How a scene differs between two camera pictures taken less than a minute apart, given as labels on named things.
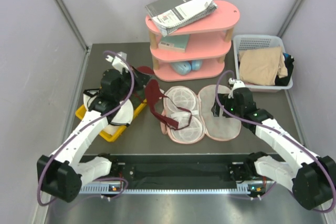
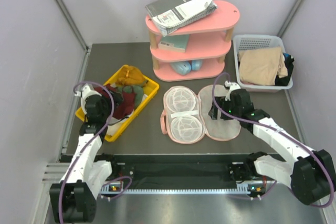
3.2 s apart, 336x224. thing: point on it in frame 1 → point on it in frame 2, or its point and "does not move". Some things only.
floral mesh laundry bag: [210, 115] does not move
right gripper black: [226, 100] does not move
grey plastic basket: [242, 42] does not move
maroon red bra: [163, 107] → [128, 103]
